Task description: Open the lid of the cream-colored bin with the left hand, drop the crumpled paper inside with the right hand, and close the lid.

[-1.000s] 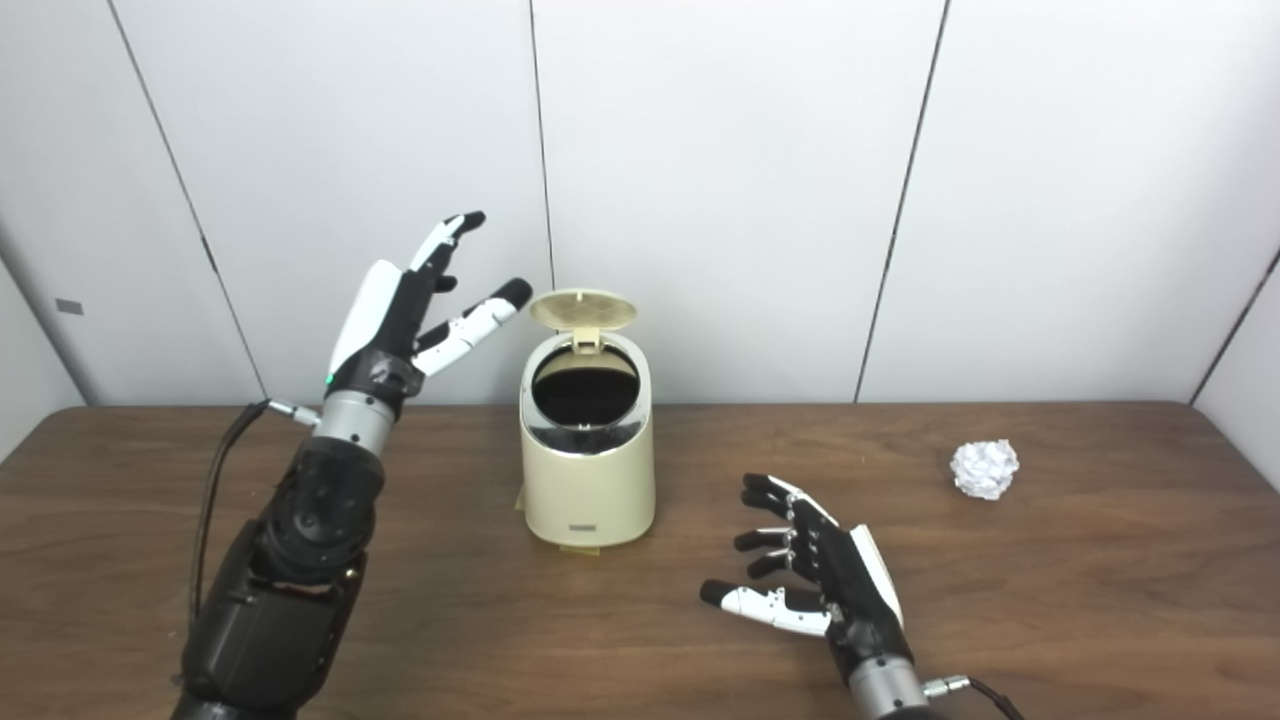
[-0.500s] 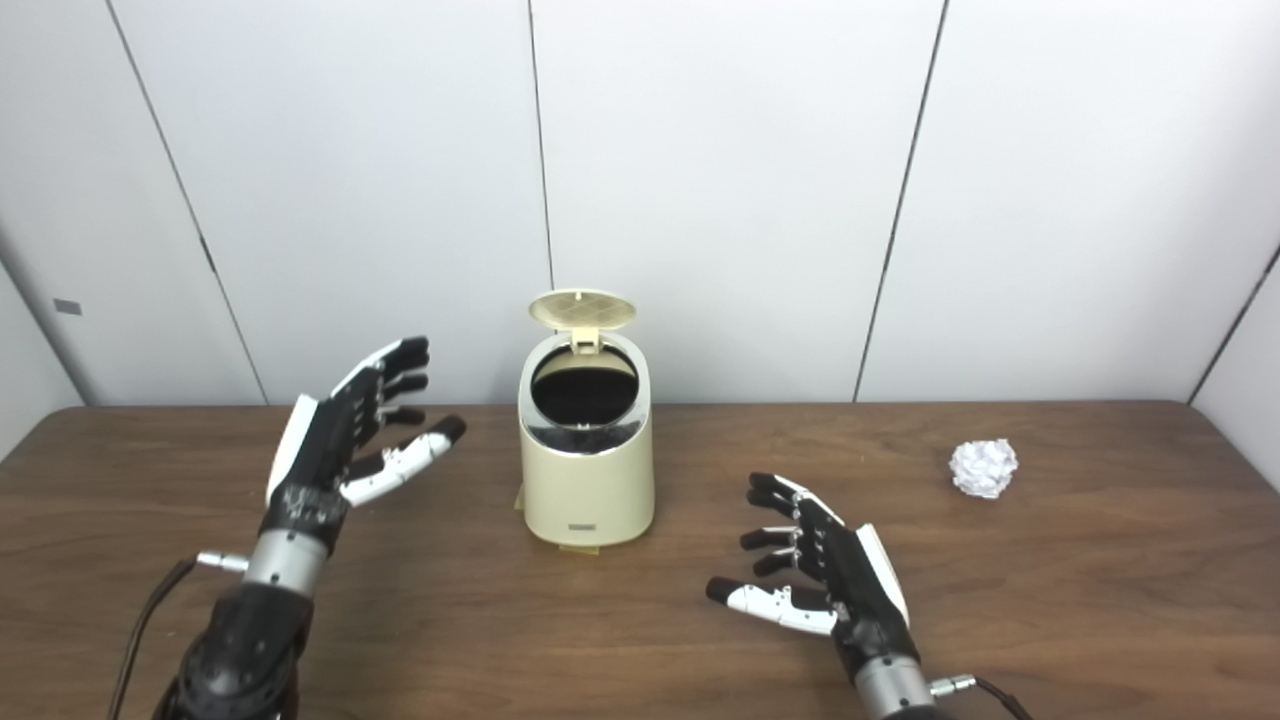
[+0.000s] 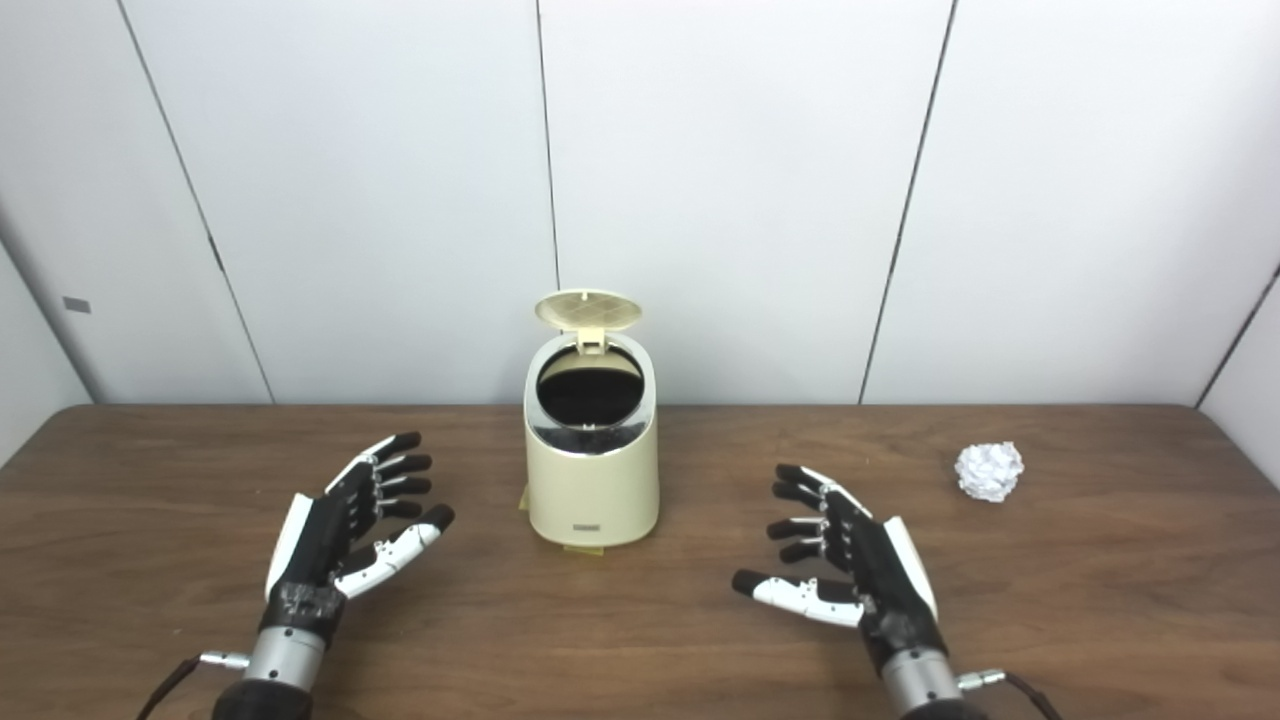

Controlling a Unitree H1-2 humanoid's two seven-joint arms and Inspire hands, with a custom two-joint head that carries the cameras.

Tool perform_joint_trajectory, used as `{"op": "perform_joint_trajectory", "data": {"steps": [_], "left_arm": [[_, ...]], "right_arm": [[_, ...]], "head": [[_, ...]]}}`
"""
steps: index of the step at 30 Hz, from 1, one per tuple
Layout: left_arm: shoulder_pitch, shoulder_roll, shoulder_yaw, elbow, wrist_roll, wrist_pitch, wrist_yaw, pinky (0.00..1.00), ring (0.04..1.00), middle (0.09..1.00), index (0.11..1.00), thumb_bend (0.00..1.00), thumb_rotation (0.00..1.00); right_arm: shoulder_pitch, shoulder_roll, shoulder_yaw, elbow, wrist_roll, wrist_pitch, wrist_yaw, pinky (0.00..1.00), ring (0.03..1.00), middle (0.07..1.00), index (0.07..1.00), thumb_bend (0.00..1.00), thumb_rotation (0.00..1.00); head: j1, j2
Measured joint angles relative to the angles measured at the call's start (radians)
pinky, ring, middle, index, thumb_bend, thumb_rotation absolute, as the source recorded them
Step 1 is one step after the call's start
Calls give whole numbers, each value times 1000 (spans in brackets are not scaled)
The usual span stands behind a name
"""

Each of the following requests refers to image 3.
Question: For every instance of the wide yellow tape piece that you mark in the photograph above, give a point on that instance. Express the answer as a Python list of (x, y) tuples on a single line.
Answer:
[(583, 550)]

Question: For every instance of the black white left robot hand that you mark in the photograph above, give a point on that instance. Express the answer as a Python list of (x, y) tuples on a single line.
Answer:
[(320, 545)]

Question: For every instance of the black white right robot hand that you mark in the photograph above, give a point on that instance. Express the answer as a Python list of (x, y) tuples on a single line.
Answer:
[(880, 570)]

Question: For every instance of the white paper ball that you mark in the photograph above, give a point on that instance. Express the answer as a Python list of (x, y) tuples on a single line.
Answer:
[(989, 471)]

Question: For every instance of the cream round bin lid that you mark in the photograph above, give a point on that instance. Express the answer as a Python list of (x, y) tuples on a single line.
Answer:
[(588, 309)]

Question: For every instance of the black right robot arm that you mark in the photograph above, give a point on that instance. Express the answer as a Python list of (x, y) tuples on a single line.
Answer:
[(920, 685)]

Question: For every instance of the cream-colored bin body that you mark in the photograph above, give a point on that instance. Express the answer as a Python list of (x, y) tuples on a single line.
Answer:
[(592, 495)]

